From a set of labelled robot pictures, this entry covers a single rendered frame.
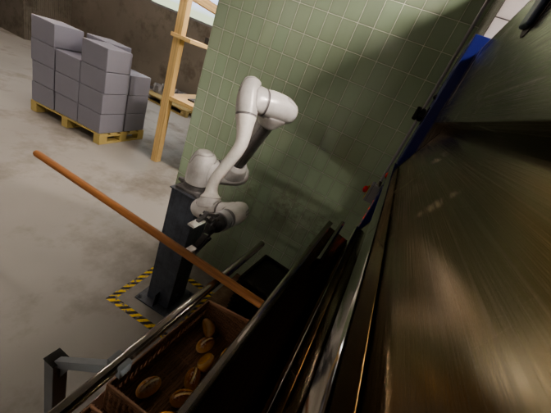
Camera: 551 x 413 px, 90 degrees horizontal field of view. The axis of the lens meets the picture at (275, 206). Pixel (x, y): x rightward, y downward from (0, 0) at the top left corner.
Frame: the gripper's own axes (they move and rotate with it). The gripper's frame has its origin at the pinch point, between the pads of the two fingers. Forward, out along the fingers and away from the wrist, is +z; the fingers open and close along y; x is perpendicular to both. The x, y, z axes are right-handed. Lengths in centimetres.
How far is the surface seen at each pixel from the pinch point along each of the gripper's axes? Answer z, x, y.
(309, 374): 43, -53, -30
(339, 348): 61, -50, -54
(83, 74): -193, 345, 34
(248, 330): 38, -41, -24
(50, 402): 45, 2, 43
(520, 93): 41, -55, -72
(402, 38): -117, -24, -105
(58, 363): 43.9, 0.9, 23.2
